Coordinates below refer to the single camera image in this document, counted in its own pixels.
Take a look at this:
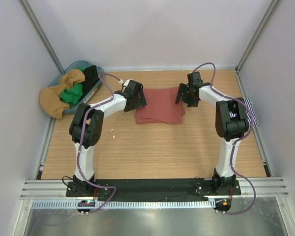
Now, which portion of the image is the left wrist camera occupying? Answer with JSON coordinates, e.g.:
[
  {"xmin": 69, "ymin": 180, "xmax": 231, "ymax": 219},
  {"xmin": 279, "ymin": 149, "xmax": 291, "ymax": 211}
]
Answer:
[{"xmin": 119, "ymin": 79, "xmax": 132, "ymax": 87}]

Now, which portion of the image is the blue white striped tank top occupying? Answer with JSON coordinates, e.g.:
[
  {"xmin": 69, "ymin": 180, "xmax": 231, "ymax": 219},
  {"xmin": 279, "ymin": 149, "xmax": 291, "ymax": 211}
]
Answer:
[{"xmin": 229, "ymin": 97, "xmax": 259, "ymax": 127}]

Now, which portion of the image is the slotted cable duct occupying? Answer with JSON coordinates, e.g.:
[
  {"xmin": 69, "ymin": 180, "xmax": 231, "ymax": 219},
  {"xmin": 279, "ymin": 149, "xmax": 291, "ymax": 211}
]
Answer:
[{"xmin": 31, "ymin": 199, "xmax": 215, "ymax": 209}]

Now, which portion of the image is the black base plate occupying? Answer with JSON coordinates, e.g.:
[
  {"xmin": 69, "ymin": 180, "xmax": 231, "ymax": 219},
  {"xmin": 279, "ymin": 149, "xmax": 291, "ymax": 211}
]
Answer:
[{"xmin": 66, "ymin": 177, "xmax": 241, "ymax": 202}]

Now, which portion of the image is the black tank top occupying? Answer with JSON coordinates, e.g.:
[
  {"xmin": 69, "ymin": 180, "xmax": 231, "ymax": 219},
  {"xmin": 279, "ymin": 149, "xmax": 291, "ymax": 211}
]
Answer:
[{"xmin": 81, "ymin": 65, "xmax": 99, "ymax": 96}]

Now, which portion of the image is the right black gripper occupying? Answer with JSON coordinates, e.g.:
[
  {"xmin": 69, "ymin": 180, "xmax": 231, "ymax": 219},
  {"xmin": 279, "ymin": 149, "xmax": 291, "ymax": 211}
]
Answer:
[{"xmin": 175, "ymin": 83, "xmax": 199, "ymax": 108}]

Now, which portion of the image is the left corner aluminium post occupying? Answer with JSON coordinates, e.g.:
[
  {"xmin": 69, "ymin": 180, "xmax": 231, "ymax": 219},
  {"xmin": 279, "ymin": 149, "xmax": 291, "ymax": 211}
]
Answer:
[{"xmin": 19, "ymin": 0, "xmax": 64, "ymax": 73}]

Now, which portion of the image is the aluminium frame rail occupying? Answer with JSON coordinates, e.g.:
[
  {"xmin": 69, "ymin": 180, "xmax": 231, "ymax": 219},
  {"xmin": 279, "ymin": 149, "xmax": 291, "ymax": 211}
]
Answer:
[{"xmin": 20, "ymin": 177, "xmax": 289, "ymax": 200}]

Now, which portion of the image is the green tank top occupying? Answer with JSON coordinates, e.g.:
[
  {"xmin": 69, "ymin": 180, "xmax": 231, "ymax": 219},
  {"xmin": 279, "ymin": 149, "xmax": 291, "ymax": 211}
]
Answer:
[{"xmin": 59, "ymin": 67, "xmax": 85, "ymax": 106}]

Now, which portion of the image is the corner aluminium post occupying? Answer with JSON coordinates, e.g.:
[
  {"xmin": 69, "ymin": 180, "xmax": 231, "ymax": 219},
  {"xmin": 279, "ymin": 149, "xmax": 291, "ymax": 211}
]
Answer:
[
  {"xmin": 19, "ymin": 0, "xmax": 64, "ymax": 73},
  {"xmin": 235, "ymin": 0, "xmax": 281, "ymax": 74}
]

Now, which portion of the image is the right corner aluminium post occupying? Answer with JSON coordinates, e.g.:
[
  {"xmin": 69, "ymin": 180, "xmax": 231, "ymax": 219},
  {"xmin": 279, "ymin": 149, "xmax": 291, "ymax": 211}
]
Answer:
[{"xmin": 235, "ymin": 0, "xmax": 281, "ymax": 74}]

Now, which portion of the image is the teal plastic laundry basket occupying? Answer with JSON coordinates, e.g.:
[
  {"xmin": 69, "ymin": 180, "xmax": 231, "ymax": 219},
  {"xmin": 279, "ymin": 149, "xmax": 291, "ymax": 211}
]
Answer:
[{"xmin": 49, "ymin": 60, "xmax": 104, "ymax": 114}]

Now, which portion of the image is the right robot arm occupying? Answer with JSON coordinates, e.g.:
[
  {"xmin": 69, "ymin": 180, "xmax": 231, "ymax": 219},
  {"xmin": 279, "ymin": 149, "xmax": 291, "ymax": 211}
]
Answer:
[{"xmin": 175, "ymin": 71, "xmax": 250, "ymax": 195}]

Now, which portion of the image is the tan tank top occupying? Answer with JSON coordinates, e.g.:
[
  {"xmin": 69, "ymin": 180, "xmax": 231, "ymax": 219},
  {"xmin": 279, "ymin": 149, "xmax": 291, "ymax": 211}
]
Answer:
[{"xmin": 39, "ymin": 69, "xmax": 85, "ymax": 119}]

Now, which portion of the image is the pink tank top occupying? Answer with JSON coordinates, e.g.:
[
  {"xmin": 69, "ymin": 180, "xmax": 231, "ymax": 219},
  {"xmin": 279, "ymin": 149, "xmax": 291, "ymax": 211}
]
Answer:
[{"xmin": 135, "ymin": 87, "xmax": 185, "ymax": 124}]

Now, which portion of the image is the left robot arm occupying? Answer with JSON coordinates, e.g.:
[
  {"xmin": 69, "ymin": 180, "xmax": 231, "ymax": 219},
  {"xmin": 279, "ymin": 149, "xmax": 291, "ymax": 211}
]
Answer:
[{"xmin": 69, "ymin": 79, "xmax": 147, "ymax": 197}]

